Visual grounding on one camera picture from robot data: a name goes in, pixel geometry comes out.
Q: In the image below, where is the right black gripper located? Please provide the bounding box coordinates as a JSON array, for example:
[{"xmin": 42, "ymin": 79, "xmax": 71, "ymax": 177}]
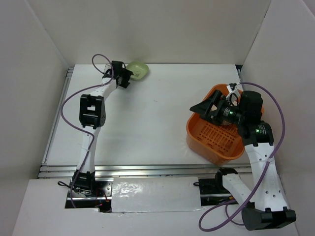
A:
[{"xmin": 190, "ymin": 88, "xmax": 245, "ymax": 126}]

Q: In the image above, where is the green plate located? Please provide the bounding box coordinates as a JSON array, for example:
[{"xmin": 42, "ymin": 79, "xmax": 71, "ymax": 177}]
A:
[{"xmin": 126, "ymin": 61, "xmax": 149, "ymax": 81}]

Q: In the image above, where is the orange plastic bin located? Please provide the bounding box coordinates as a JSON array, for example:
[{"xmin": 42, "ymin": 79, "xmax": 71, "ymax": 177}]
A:
[{"xmin": 186, "ymin": 84, "xmax": 273, "ymax": 166}]

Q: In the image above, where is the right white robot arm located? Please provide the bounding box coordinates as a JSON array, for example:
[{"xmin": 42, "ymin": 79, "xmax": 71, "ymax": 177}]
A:
[{"xmin": 190, "ymin": 90, "xmax": 296, "ymax": 231}]

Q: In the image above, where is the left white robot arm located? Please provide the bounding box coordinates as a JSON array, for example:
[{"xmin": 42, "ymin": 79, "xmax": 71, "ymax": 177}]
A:
[{"xmin": 72, "ymin": 60, "xmax": 133, "ymax": 196}]

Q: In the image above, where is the white foil cover panel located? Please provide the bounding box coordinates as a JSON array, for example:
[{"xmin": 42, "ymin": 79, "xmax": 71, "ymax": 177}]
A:
[{"xmin": 111, "ymin": 177, "xmax": 202, "ymax": 213}]

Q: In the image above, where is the aluminium frame rail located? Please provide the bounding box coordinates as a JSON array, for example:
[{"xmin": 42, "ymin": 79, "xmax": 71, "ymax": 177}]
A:
[{"xmin": 38, "ymin": 64, "xmax": 239, "ymax": 178}]

